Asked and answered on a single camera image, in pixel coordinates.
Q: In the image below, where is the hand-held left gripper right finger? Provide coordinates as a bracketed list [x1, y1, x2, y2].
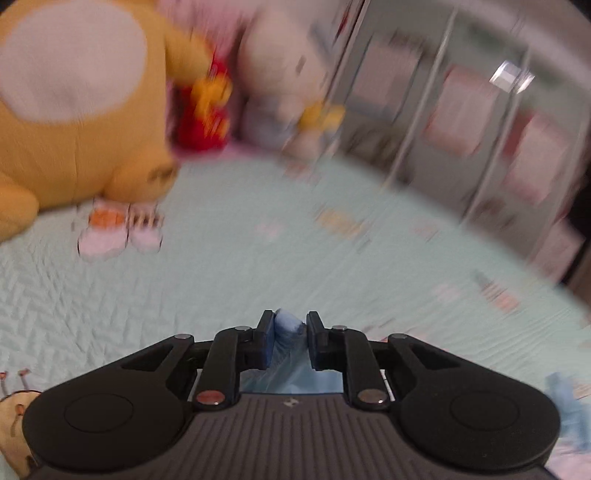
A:
[305, 310, 460, 411]

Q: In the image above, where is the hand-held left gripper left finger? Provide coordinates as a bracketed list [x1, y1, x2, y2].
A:
[121, 309, 277, 411]

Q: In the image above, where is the light blue white jacket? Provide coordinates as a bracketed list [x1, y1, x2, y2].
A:
[240, 308, 591, 467]

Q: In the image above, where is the bee print bed quilt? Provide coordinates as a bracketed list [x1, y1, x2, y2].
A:
[0, 154, 591, 480]

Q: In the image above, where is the grey sliding door wardrobe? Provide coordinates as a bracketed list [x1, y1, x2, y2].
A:
[323, 0, 591, 282]

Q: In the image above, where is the red plush toy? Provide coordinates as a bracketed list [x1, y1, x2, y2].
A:
[173, 44, 234, 153]

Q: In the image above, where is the orange bordered poster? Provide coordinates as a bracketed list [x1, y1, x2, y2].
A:
[425, 65, 499, 158]

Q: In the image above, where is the blue bordered poster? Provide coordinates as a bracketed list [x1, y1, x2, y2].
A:
[362, 39, 419, 116]

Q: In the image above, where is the white cat plush toy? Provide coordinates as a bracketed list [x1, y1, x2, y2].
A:
[238, 9, 347, 160]

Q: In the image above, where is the yellow plush toy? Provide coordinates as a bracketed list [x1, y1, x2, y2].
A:
[0, 0, 218, 243]

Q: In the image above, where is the pink bordered poster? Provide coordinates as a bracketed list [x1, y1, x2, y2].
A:
[503, 113, 573, 206]

